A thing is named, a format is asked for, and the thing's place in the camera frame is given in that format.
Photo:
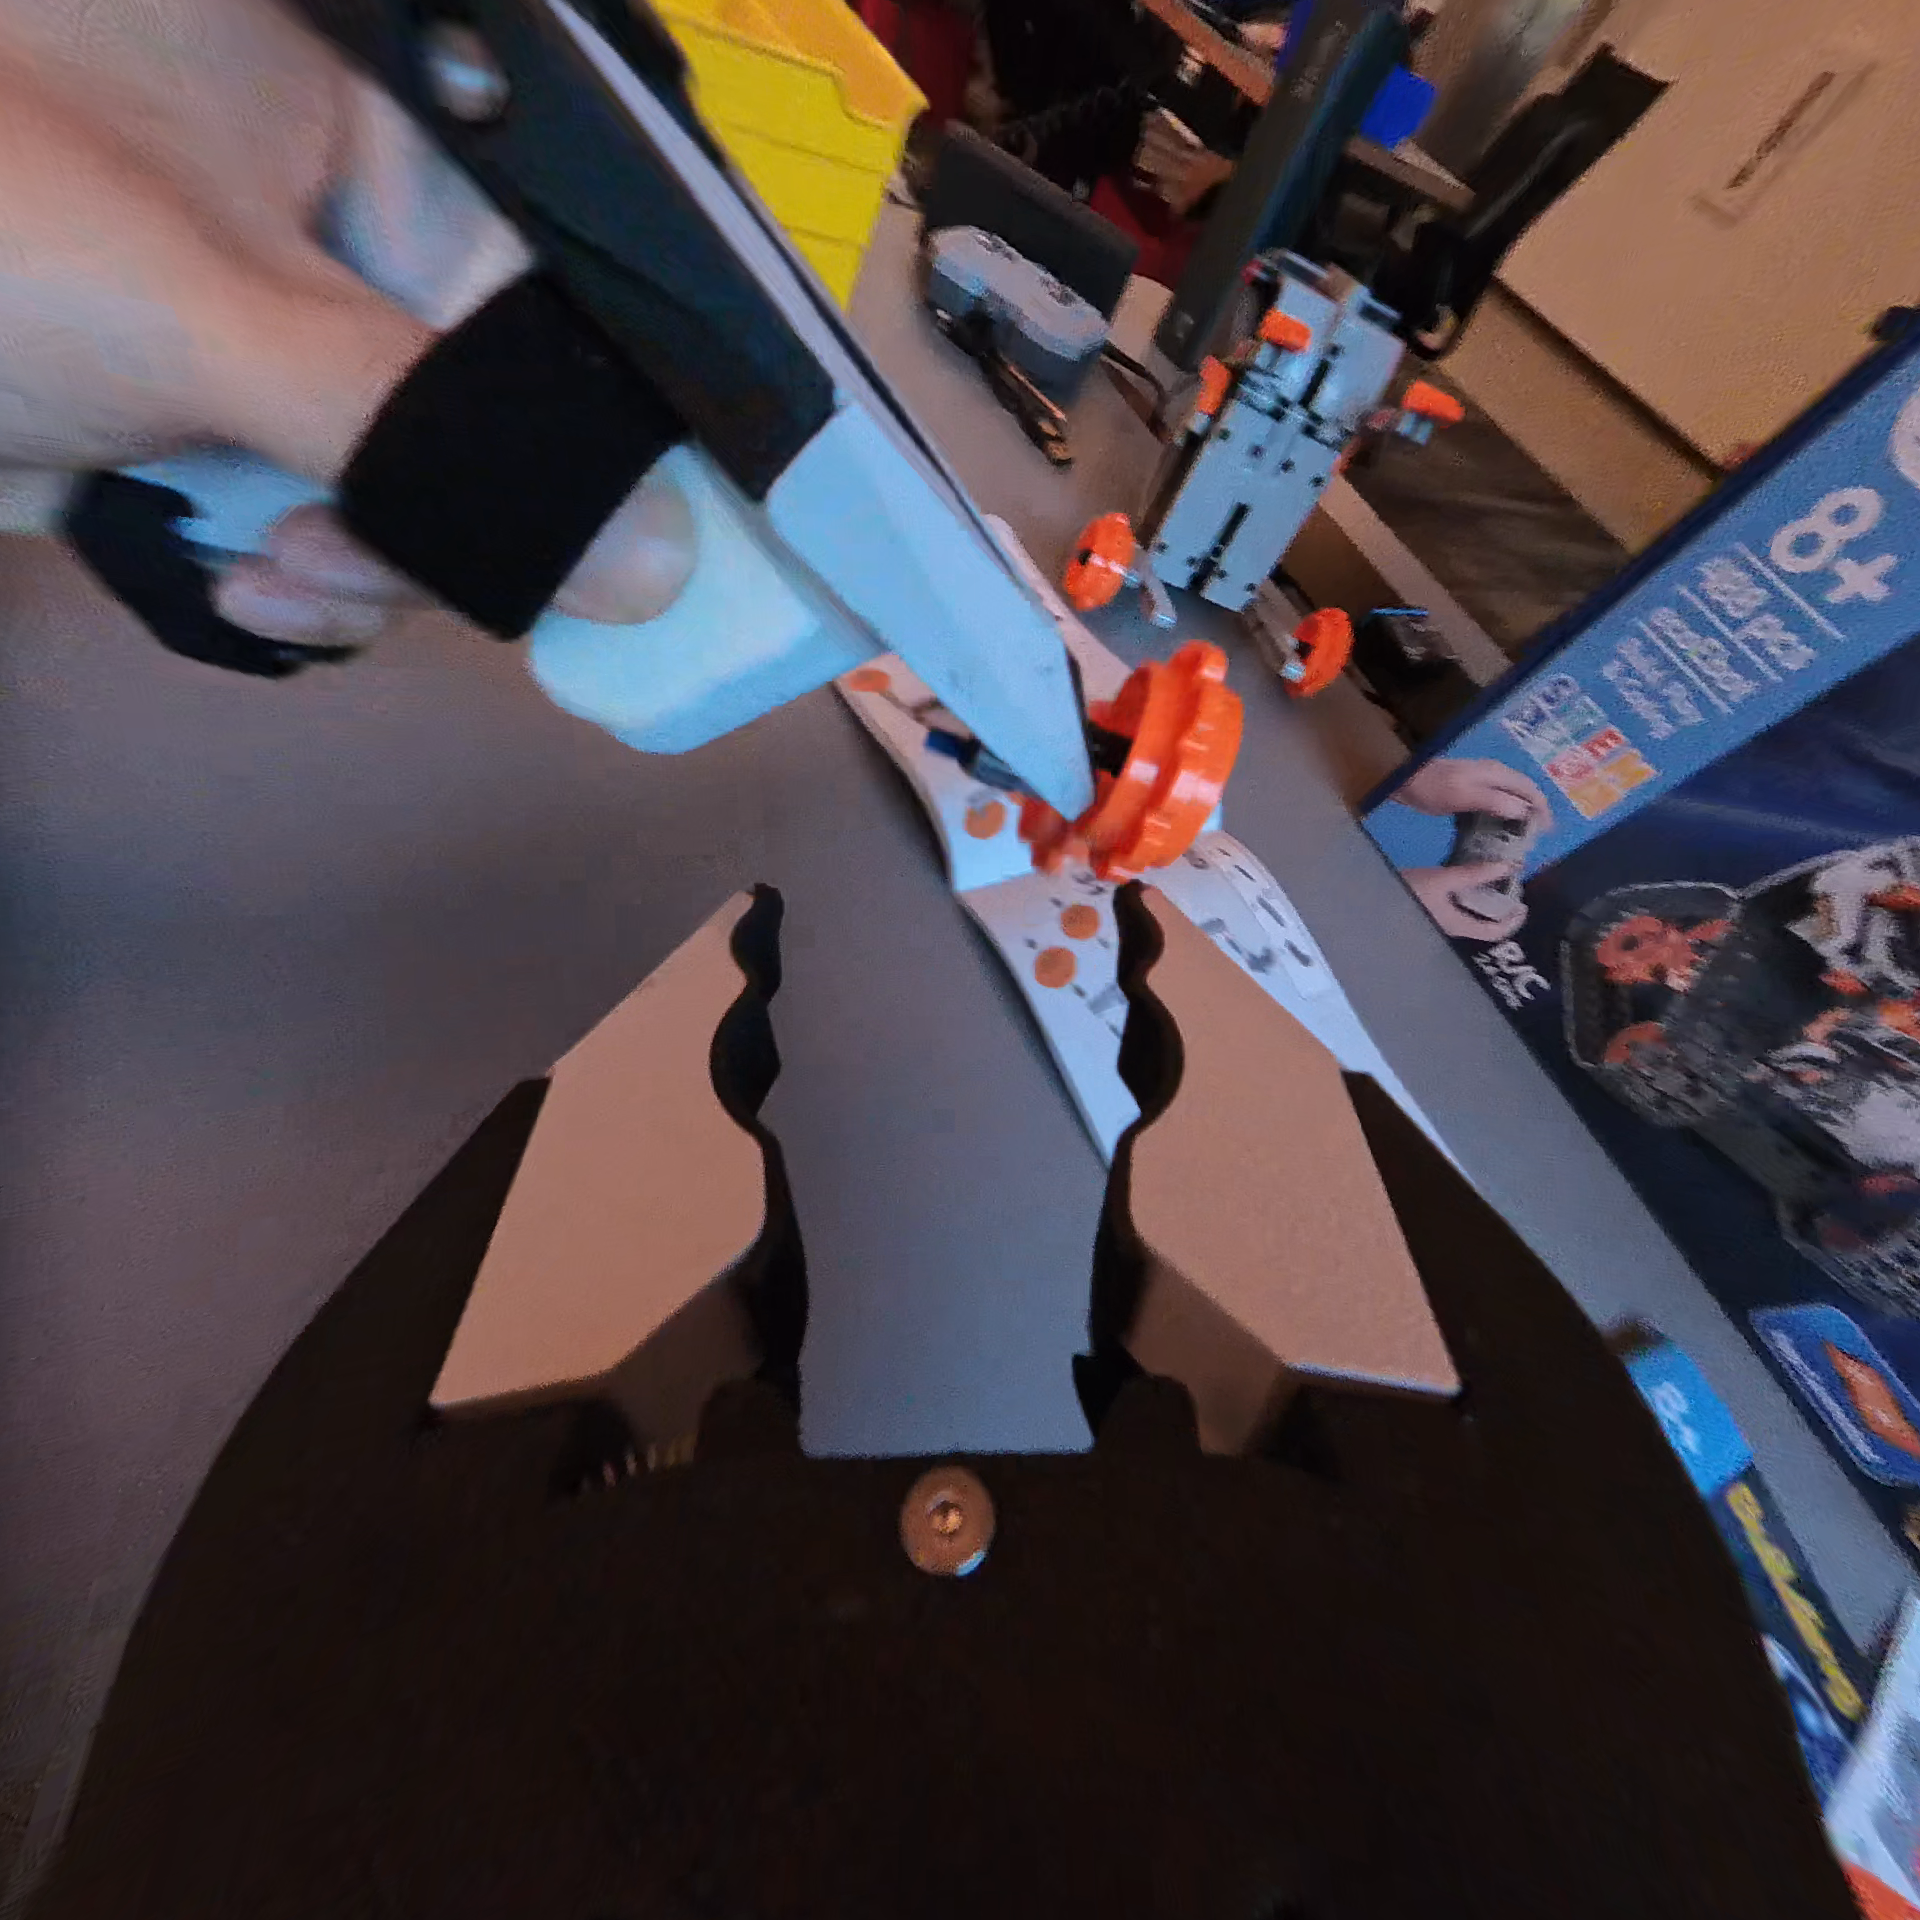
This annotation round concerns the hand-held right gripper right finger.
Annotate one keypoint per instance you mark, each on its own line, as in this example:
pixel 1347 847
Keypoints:
pixel 1274 1245

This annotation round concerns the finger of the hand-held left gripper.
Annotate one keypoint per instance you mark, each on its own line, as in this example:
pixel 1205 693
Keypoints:
pixel 929 599

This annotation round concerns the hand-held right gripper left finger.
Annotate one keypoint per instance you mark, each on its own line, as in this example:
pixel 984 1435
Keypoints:
pixel 602 1245

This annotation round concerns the orange wheels grey beam assembly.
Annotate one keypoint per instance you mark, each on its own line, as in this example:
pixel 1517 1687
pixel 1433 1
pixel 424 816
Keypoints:
pixel 1170 763

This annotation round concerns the grey orange toy robot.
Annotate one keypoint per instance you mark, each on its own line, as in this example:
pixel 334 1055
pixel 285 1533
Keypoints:
pixel 1274 465

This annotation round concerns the person's left hand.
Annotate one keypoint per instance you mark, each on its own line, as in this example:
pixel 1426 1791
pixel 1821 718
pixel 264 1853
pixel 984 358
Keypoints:
pixel 150 225

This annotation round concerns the yellow plastic bin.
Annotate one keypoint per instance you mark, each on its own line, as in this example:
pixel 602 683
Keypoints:
pixel 799 120

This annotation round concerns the white open instruction booklet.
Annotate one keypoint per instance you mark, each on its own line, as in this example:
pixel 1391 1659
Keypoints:
pixel 1084 1023

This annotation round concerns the grey battery box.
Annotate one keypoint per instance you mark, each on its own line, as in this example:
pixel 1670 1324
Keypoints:
pixel 1007 300

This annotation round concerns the small black toy part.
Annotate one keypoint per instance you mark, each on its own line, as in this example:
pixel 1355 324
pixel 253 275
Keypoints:
pixel 1423 676

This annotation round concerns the blue toy robot box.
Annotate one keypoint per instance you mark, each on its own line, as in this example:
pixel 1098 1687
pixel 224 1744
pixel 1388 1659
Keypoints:
pixel 1724 902

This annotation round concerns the blue thin booklet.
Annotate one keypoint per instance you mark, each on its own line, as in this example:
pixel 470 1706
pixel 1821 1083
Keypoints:
pixel 1770 1574

